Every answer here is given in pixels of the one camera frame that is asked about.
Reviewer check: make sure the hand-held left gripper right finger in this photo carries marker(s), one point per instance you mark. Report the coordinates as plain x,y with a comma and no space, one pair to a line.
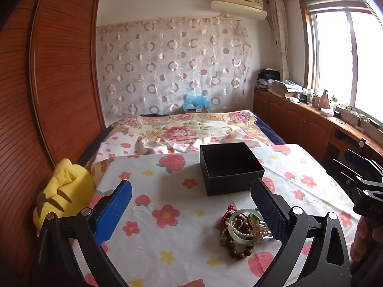
269,212

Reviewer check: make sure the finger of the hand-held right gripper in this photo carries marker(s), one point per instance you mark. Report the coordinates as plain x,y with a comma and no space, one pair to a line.
347,173
354,156

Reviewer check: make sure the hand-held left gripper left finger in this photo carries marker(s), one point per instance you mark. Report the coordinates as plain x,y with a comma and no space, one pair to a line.
115,209

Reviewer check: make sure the pale green jade bangle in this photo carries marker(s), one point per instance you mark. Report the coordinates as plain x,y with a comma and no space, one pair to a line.
230,228

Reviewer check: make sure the black jewelry box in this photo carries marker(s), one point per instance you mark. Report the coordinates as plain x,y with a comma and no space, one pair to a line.
232,170

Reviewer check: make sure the person's right hand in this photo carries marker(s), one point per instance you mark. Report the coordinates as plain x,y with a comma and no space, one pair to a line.
363,239

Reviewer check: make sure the yellow plush toy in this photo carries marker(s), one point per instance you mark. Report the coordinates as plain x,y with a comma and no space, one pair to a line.
65,185

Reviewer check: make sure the pink bottle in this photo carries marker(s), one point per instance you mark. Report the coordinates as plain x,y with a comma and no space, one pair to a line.
324,100

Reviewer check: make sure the wooden cabinet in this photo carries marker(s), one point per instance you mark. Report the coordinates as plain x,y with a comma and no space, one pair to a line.
293,119

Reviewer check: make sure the navy blue blanket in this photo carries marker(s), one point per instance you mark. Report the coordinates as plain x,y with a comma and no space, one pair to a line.
270,134

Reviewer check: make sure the window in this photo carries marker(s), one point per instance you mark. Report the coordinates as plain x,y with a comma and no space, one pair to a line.
338,59

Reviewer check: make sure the cardboard box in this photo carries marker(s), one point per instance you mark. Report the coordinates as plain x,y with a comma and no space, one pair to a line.
279,89

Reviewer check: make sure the floral blanket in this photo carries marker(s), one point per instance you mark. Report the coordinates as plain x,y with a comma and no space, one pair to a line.
179,131

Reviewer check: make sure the dark pile of clothes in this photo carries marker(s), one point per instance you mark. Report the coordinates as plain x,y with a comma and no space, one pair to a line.
269,76

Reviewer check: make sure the blue plastic bag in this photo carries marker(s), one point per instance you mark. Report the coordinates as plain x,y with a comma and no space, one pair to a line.
196,101

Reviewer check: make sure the patterned window curtain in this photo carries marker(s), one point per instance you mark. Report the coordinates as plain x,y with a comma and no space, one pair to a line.
281,36

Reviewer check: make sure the wooden wardrobe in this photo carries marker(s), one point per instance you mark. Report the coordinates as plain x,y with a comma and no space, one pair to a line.
45,80

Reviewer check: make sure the white air conditioner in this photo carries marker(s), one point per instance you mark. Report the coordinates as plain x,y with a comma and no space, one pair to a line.
236,4

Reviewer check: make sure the circle patterned wall curtain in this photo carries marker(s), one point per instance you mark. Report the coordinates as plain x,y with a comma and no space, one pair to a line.
167,65

